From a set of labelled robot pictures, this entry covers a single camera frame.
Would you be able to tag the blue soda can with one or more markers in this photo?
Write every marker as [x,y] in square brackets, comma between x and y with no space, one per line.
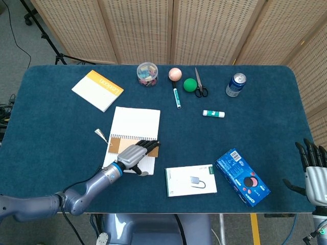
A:
[235,86]

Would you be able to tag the clear jar of binder clips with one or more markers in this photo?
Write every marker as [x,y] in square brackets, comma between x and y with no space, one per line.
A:
[147,74]

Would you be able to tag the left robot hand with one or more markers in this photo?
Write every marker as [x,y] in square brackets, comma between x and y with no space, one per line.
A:
[132,154]

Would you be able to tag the blue Oreo cookie box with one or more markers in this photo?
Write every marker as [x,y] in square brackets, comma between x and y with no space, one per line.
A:
[240,176]

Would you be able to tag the open white spiral notebook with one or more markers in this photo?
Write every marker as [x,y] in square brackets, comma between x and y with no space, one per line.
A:
[135,122]

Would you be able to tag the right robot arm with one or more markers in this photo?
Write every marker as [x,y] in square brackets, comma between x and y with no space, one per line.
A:
[320,227]

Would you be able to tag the blue felt table mat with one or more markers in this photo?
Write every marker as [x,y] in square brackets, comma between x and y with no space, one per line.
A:
[51,153]

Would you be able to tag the peach ball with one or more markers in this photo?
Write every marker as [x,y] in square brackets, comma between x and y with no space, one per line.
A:
[175,74]

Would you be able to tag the brown cardboard bookmark with tassel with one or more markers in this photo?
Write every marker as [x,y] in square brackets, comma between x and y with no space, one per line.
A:
[116,146]

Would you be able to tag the metal table leg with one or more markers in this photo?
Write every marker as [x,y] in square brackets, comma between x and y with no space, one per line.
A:
[222,229]

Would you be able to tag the green white glue stick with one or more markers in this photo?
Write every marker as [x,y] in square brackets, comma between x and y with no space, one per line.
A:
[213,113]

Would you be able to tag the black tripod stand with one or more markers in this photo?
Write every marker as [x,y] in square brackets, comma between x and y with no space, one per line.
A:
[46,38]

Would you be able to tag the black chair caster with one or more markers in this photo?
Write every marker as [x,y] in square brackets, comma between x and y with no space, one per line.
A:
[28,20]

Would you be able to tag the white USB hub box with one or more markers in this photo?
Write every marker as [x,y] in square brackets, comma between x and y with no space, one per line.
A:
[189,180]

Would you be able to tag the green white marker pen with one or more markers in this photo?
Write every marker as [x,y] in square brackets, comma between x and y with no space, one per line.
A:
[177,98]

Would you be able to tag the grey robot torso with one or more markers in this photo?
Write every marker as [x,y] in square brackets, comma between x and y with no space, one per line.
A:
[143,229]

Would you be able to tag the green ball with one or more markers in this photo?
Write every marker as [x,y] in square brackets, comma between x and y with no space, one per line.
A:
[190,85]

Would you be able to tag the yellow white Lexicon notepad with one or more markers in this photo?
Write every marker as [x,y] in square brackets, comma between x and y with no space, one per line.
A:
[95,90]

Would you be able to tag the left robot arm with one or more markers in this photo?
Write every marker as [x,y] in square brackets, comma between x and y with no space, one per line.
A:
[87,191]

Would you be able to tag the yellow floor tape strip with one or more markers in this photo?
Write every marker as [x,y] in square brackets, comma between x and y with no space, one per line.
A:
[255,229]

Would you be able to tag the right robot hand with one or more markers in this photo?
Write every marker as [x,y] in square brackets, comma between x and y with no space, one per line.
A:
[315,183]

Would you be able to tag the woven wooden folding screen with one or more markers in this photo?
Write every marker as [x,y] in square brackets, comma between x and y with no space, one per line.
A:
[209,30]

